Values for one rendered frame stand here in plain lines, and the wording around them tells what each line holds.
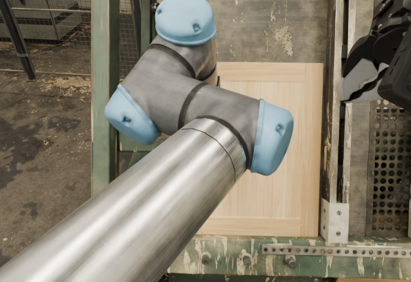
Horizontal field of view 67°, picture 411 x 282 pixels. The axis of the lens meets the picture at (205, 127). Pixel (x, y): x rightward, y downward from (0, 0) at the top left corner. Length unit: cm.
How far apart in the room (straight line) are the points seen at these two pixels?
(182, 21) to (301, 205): 82
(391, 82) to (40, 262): 30
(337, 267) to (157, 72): 93
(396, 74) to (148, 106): 25
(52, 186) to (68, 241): 246
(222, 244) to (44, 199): 177
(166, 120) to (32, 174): 252
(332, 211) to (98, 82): 83
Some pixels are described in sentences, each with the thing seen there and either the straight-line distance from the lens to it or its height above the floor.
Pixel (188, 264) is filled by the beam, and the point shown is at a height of 84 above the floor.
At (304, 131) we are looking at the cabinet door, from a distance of 105.
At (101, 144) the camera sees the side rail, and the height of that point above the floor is 115.
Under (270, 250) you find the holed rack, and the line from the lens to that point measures 108.
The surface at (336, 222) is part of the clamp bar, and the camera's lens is 108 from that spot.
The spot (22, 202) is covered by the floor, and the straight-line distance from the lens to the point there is 265.
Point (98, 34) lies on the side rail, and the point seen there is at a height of 143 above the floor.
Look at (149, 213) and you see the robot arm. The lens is 21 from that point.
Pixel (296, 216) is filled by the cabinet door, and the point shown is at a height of 94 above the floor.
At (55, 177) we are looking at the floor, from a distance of 272.
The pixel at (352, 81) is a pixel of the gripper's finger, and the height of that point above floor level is 161.
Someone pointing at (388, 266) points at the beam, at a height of 85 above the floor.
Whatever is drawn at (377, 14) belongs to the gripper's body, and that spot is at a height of 168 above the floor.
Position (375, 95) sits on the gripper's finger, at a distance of 45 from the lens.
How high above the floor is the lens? 180
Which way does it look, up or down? 38 degrees down
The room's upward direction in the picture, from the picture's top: straight up
